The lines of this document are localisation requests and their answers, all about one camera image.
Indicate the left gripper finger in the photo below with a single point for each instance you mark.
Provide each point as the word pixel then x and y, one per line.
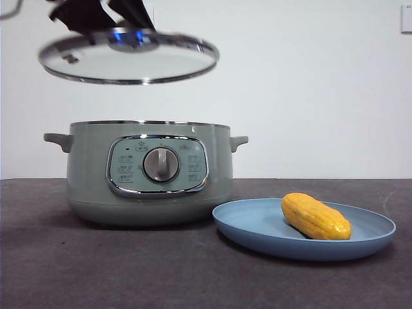
pixel 133 13
pixel 83 16

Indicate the pale green electric steamer pot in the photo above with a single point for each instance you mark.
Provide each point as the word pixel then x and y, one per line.
pixel 90 180

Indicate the yellow corn cob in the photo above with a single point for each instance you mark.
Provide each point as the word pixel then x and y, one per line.
pixel 315 219

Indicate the blue round plate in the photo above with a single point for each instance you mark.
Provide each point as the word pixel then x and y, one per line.
pixel 257 225

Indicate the white wall switch plate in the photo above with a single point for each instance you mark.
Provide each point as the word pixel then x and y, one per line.
pixel 407 19

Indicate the glass lid with green knob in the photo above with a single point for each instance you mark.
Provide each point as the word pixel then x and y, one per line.
pixel 128 64

